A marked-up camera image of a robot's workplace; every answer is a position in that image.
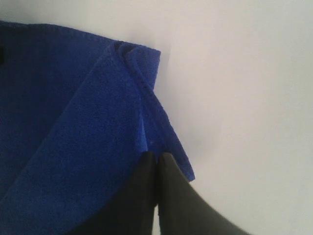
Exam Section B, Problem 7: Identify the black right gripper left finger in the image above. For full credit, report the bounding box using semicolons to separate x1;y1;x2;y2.
83;152;156;235

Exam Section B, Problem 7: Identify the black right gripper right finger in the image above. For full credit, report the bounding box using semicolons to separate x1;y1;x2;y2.
157;153;247;235

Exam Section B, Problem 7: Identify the blue towel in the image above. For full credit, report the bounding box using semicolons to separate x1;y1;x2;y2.
0;22;195;235

